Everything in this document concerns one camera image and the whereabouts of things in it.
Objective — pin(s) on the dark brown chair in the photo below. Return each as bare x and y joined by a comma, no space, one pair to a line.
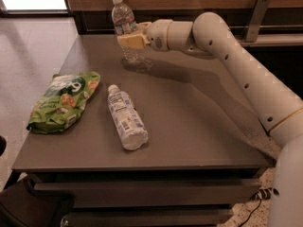
22,206

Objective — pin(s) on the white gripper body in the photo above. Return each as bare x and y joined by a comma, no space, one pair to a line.
158,34

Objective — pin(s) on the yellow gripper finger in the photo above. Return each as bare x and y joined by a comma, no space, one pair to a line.
143,27
133,40

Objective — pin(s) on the clear plastic water bottle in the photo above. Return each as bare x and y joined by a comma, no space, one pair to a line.
124,23

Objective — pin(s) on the upper grey drawer front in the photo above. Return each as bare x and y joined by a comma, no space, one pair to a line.
156,193

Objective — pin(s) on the white labelled water bottle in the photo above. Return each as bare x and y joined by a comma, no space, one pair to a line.
129,125

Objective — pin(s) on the grey drawer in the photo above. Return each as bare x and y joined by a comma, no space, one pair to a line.
156,193
149,218

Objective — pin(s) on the lower grey drawer front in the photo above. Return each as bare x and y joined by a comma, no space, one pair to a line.
149,218

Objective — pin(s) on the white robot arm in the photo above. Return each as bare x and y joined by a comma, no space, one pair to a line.
278,108

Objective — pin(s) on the green snack bag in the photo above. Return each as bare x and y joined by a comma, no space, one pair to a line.
63,102

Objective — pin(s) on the right metal wall bracket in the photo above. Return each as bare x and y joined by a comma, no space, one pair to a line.
251,31

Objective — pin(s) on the white power strip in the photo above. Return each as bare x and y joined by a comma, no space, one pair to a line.
262,194

